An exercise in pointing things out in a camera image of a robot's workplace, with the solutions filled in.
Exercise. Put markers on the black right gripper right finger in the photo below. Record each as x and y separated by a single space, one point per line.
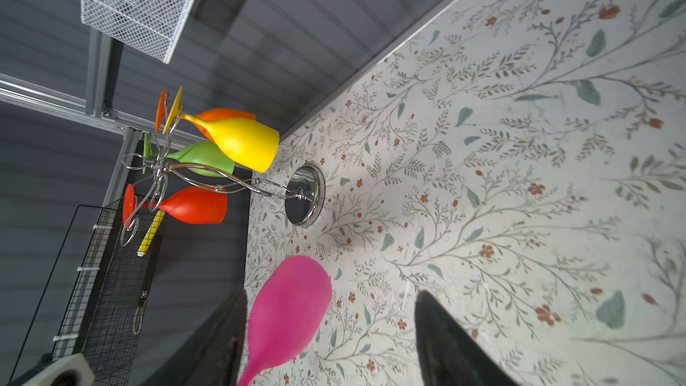
447 354

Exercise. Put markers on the red wine glass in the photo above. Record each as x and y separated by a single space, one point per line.
195 206

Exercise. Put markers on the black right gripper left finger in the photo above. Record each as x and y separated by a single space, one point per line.
212 354

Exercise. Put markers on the yellow wine glass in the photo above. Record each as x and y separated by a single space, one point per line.
248 143

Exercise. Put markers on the green wine glass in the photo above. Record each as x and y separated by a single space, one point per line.
204 152

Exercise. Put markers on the pink wine glass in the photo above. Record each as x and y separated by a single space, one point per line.
286 315

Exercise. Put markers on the black wire basket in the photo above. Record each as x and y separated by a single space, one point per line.
76 283

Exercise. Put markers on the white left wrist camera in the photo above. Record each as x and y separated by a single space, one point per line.
71 370

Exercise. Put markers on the orange wine glass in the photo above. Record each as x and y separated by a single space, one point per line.
166 116

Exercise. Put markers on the chrome wine glass rack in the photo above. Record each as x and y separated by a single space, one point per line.
303 195

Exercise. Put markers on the yellow marker pen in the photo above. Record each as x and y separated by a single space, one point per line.
150 233

